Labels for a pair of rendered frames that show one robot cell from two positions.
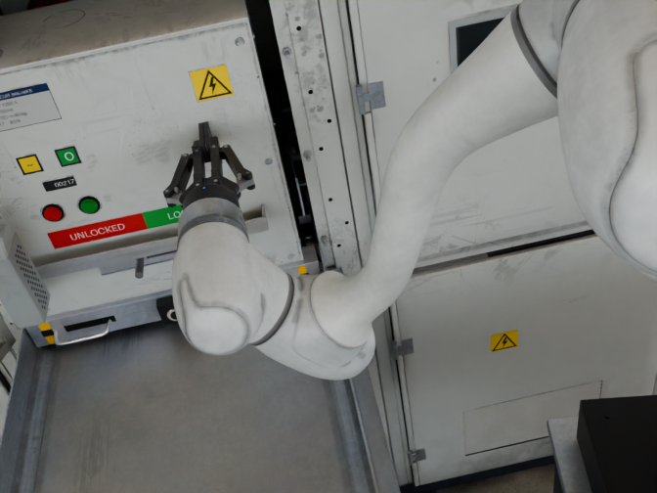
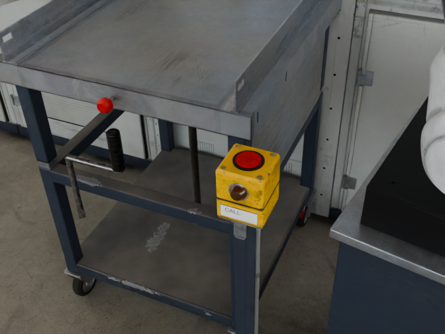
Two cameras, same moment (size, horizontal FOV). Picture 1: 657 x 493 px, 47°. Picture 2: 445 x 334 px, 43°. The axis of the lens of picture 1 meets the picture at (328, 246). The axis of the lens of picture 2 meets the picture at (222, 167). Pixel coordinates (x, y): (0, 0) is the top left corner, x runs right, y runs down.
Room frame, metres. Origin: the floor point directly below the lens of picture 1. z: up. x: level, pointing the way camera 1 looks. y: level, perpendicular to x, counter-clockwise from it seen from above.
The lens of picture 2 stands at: (-0.40, -0.39, 1.44)
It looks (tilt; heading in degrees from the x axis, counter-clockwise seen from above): 39 degrees down; 27
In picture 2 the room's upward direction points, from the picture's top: 2 degrees counter-clockwise
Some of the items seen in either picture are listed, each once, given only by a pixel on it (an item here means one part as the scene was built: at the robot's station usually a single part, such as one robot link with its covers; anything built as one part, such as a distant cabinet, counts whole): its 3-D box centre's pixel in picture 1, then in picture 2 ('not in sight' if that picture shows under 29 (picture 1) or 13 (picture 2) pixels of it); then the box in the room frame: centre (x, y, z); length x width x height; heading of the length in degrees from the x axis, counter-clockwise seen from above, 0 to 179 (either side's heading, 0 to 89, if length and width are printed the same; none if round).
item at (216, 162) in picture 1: (217, 172); not in sight; (0.93, 0.14, 1.23); 0.11 x 0.01 x 0.04; 1
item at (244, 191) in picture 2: not in sight; (236, 194); (0.19, -0.12, 0.87); 0.03 x 0.01 x 0.03; 92
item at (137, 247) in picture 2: not in sight; (193, 146); (0.75, 0.28, 0.46); 0.64 x 0.58 x 0.66; 2
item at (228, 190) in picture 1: (210, 201); not in sight; (0.86, 0.15, 1.23); 0.09 x 0.08 x 0.07; 2
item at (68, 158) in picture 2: not in sight; (97, 177); (0.39, 0.34, 0.59); 0.17 x 0.03 x 0.30; 93
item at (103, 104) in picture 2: not in sight; (107, 103); (0.39, 0.27, 0.82); 0.04 x 0.03 x 0.03; 2
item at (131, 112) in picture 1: (132, 192); not in sight; (1.04, 0.29, 1.15); 0.48 x 0.01 x 0.48; 92
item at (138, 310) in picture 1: (176, 295); not in sight; (1.06, 0.29, 0.89); 0.54 x 0.05 x 0.06; 92
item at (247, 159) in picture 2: not in sight; (248, 162); (0.24, -0.11, 0.90); 0.04 x 0.04 x 0.02
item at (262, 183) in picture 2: not in sight; (247, 185); (0.24, -0.11, 0.85); 0.08 x 0.08 x 0.10; 2
